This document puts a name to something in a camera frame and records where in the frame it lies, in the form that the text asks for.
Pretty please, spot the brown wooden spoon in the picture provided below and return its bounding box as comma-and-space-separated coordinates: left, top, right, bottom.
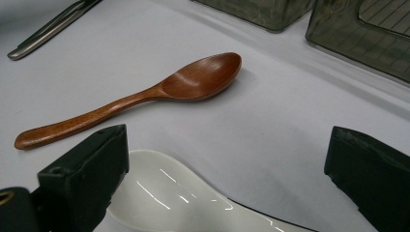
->
14, 51, 243, 151

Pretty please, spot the white ceramic spoon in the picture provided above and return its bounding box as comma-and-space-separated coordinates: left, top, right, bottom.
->
93, 149, 318, 232

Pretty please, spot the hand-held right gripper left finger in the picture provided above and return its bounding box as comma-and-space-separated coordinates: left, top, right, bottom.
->
32, 124, 131, 232

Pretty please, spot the metal table knife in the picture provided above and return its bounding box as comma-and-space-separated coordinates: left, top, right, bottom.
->
8, 1, 98, 61

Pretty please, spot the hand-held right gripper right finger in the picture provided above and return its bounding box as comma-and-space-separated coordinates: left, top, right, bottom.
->
323, 126, 410, 232

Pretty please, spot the metal fork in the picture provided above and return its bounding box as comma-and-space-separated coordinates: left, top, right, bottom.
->
18, 0, 103, 46

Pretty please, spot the translucent grey plastic bin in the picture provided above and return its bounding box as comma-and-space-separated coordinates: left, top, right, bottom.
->
192, 0, 317, 33
305, 0, 410, 84

